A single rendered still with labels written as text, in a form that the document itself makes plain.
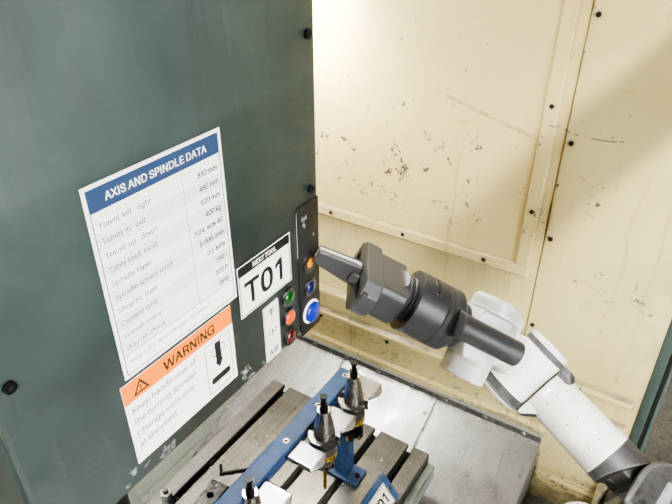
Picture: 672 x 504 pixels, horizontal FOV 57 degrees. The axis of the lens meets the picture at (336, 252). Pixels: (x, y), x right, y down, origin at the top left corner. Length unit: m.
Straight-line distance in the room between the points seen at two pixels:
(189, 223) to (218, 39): 0.17
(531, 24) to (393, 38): 0.31
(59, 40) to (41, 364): 0.25
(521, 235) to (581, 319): 0.24
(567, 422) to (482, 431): 0.74
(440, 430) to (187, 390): 1.23
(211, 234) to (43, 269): 0.19
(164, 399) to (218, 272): 0.14
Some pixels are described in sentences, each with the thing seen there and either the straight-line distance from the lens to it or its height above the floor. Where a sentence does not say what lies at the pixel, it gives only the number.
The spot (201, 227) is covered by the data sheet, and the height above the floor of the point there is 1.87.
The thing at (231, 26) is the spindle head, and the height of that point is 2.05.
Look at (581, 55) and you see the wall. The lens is 1.33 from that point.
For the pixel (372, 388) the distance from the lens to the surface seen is 1.37.
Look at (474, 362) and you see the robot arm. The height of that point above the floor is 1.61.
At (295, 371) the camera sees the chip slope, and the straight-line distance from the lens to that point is 2.01.
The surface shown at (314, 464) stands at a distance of 1.24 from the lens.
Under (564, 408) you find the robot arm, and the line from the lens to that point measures 1.12.
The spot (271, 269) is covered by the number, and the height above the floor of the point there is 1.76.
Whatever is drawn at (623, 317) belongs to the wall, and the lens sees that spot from 1.53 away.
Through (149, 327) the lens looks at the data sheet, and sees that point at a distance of 0.62.
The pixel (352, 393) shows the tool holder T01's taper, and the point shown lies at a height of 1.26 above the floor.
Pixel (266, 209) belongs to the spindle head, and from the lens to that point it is 0.71.
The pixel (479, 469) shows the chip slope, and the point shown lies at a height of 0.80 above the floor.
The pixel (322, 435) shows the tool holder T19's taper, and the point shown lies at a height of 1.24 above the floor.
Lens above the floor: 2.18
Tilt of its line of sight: 32 degrees down
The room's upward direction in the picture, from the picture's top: straight up
